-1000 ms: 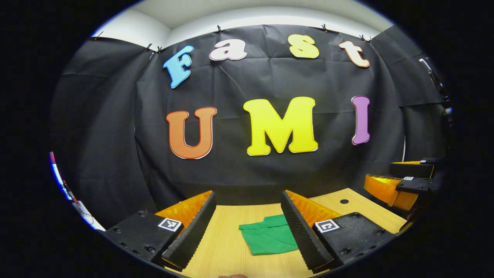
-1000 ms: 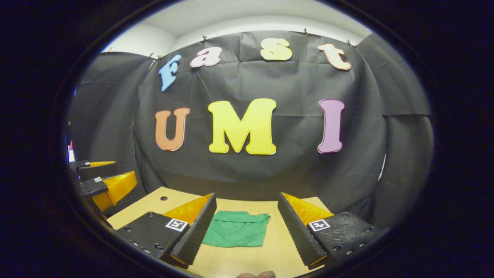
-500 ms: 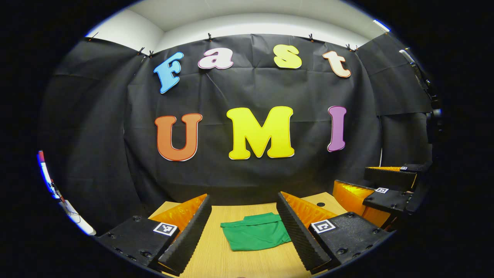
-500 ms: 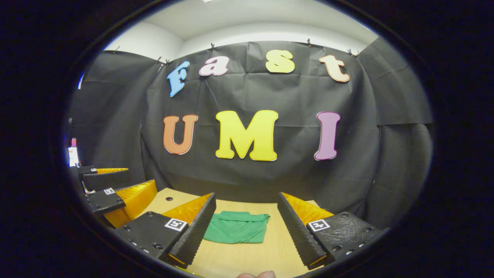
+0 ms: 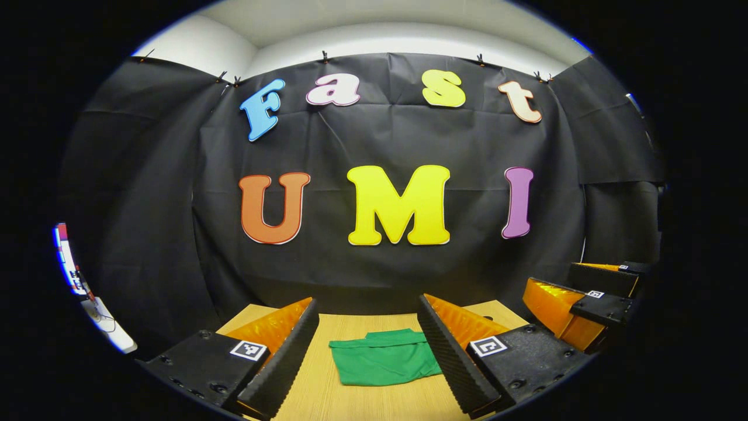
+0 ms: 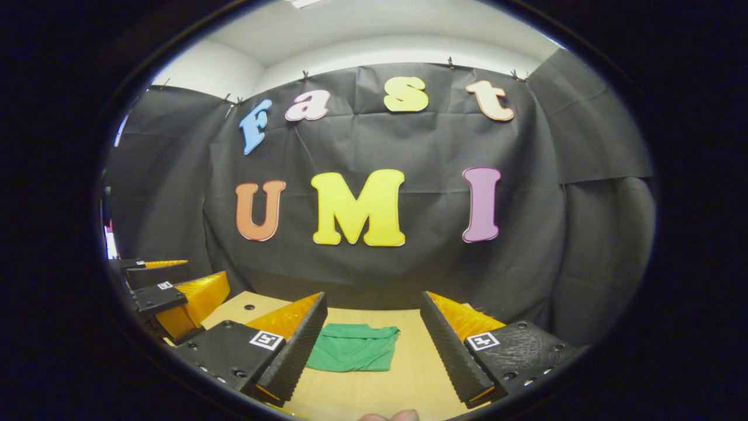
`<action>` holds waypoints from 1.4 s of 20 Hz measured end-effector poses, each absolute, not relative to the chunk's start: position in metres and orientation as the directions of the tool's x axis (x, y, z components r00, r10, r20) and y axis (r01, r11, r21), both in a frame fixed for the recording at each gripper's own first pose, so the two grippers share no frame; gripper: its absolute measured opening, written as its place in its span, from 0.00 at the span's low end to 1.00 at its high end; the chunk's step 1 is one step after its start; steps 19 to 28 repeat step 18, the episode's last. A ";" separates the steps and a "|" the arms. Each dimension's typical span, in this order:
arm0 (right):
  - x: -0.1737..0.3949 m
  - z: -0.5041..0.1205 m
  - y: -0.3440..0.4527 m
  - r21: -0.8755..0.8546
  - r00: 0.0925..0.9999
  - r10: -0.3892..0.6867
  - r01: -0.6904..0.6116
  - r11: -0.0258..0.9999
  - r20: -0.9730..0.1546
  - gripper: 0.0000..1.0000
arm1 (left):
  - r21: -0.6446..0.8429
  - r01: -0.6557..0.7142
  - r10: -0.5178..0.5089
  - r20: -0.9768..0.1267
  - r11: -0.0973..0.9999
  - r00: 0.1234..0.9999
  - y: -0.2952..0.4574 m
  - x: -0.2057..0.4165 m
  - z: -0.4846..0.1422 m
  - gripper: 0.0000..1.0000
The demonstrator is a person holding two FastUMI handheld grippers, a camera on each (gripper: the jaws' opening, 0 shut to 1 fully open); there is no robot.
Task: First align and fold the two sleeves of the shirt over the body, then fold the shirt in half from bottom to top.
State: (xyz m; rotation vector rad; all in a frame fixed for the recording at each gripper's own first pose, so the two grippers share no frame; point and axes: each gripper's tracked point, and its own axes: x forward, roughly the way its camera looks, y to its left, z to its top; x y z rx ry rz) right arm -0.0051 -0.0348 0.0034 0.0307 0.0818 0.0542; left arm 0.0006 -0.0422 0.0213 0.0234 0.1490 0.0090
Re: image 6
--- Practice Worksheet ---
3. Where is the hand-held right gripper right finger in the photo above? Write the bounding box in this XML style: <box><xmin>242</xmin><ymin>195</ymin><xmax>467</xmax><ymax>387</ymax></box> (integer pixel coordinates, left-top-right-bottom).
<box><xmin>419</xmin><ymin>291</ymin><xmax>580</xmax><ymax>409</ymax></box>

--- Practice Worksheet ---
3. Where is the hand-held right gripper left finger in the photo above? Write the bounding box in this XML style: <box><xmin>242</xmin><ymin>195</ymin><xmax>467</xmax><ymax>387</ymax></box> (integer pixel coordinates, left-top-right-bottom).
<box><xmin>174</xmin><ymin>291</ymin><xmax>328</xmax><ymax>408</ymax></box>

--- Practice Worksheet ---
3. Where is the green T-shirt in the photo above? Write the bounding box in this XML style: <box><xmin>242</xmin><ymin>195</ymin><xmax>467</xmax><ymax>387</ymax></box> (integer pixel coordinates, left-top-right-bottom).
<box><xmin>306</xmin><ymin>323</ymin><xmax>401</xmax><ymax>372</ymax></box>

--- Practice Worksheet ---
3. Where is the black backdrop cloth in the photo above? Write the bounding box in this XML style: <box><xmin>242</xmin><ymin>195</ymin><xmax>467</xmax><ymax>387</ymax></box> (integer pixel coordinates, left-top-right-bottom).
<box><xmin>102</xmin><ymin>48</ymin><xmax>655</xmax><ymax>348</ymax></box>

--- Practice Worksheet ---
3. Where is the row of black backdrop clips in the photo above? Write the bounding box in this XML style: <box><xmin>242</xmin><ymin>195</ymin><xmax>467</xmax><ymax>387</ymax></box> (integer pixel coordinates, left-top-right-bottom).
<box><xmin>159</xmin><ymin>56</ymin><xmax>529</xmax><ymax>107</ymax></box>

